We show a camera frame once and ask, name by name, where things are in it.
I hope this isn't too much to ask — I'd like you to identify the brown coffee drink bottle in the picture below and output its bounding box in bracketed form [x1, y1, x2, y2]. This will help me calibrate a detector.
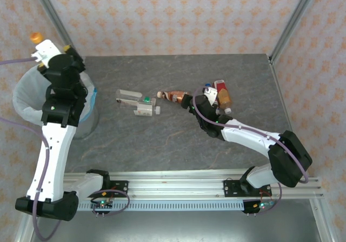
[157, 90, 189, 104]

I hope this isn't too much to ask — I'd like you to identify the red and gold label bottle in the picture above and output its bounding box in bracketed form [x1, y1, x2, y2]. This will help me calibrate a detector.
[212, 79, 234, 115]

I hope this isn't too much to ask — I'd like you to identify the clear bottle white label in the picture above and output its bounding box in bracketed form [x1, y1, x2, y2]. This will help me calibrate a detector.
[133, 103, 162, 117]

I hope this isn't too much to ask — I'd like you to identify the clear bottle green cap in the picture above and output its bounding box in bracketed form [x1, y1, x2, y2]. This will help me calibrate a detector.
[115, 89, 151, 104]

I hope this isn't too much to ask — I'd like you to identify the bin with white plastic liner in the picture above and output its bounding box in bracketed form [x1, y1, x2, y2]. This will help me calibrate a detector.
[12, 66, 100, 140]

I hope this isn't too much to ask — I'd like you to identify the right controller circuit board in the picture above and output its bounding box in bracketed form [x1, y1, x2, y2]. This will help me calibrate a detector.
[254, 201, 276, 210]

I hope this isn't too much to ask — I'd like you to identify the controller circuit board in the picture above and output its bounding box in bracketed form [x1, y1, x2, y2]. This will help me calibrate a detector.
[254, 201, 276, 210]
[90, 198, 114, 210]

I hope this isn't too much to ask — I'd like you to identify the grey metal sheet panel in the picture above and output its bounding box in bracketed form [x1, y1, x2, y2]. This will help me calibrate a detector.
[31, 211, 324, 242]

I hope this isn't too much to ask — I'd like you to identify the left controller circuit board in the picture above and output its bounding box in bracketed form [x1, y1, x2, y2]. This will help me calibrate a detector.
[90, 198, 114, 210]

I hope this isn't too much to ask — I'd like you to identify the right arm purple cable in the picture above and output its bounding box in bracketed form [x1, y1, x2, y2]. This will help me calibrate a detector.
[192, 86, 309, 215]

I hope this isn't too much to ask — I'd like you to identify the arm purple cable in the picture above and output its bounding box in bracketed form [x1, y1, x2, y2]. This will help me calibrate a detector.
[0, 57, 130, 241]
[192, 86, 309, 215]

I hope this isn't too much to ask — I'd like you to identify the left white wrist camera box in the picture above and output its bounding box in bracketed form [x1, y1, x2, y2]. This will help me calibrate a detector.
[31, 39, 62, 68]

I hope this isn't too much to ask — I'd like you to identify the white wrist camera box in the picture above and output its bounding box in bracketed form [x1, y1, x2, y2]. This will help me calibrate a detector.
[202, 87, 218, 108]
[31, 39, 62, 68]

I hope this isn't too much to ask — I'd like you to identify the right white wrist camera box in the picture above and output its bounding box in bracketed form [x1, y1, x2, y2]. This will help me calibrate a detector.
[202, 87, 218, 108]

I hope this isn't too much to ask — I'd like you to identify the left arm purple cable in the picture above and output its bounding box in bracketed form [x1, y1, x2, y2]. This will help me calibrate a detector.
[0, 57, 130, 241]

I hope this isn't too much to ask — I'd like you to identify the aluminium frame post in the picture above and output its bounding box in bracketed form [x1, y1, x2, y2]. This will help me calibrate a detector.
[269, 0, 322, 64]
[28, 0, 86, 64]

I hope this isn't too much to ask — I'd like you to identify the aluminium table side rail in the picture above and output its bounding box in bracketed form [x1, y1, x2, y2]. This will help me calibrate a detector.
[268, 54, 309, 178]

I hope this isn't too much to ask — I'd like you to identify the right black mount plate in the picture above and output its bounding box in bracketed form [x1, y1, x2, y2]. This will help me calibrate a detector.
[223, 179, 272, 198]

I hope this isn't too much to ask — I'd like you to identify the black mount plate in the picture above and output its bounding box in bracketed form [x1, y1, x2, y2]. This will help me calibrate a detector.
[79, 180, 129, 198]
[223, 179, 272, 198]

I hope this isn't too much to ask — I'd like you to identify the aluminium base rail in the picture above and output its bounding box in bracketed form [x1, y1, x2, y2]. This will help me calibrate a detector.
[63, 171, 325, 199]

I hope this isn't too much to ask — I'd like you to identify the slotted grey cable duct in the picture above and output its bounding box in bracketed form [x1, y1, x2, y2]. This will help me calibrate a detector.
[78, 200, 245, 212]

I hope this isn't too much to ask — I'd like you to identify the left black mount plate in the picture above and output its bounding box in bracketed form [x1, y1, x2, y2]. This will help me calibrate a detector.
[79, 180, 129, 198]

